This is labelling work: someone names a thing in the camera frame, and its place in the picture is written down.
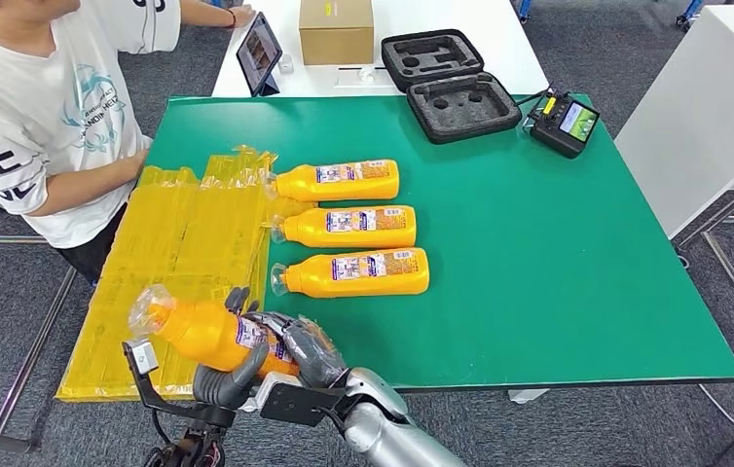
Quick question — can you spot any black foam lined case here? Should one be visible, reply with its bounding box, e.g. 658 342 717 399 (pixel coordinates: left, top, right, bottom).
381 28 524 145

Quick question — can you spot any white table foot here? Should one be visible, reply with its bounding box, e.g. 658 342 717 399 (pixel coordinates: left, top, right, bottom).
507 388 552 406

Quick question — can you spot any white flat packet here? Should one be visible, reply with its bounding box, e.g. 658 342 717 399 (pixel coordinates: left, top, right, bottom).
333 65 392 89

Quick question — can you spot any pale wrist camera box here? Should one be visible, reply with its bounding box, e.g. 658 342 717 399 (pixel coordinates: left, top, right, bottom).
128 341 160 377
240 372 285 413

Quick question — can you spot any white table with steel legs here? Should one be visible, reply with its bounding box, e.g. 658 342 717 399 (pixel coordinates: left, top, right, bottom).
614 6 734 239

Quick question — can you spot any person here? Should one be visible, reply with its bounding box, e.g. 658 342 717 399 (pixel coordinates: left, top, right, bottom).
0 0 257 285

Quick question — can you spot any black tablet on stand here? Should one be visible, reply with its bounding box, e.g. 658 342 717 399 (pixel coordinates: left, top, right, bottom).
236 11 284 98

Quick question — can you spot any orange detergent bottle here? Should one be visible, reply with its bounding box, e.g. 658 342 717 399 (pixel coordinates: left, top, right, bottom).
269 205 418 250
262 159 401 203
270 247 431 300
128 284 304 378

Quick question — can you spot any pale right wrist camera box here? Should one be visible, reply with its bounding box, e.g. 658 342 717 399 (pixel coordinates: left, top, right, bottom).
240 372 285 413

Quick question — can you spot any person's left hand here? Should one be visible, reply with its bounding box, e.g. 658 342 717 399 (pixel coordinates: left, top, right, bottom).
225 3 257 28

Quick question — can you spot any black remote controller with screen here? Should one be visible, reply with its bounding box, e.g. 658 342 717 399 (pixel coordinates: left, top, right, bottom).
528 90 601 160

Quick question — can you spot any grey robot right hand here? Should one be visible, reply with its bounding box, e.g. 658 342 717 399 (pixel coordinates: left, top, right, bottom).
240 310 350 389

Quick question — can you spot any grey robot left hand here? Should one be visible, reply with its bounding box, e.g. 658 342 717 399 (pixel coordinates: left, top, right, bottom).
191 286 273 412

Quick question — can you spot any steel table frame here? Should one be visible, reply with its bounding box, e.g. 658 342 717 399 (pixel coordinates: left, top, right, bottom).
0 233 78 453

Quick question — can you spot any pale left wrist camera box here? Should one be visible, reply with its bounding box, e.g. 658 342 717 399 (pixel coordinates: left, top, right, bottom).
128 341 160 377

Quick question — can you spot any white desk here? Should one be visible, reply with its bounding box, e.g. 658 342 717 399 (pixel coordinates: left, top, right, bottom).
210 0 550 99

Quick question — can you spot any green table mat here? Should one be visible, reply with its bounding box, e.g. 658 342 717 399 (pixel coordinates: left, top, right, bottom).
142 94 734 393

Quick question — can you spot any black right camera bracket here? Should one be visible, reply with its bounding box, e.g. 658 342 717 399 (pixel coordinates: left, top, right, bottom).
259 379 350 429

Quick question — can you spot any brown cardboard box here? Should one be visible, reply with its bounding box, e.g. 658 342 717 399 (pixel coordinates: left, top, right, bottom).
298 0 376 66

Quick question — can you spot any black controller cable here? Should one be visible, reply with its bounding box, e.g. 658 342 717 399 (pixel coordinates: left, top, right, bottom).
512 88 552 108

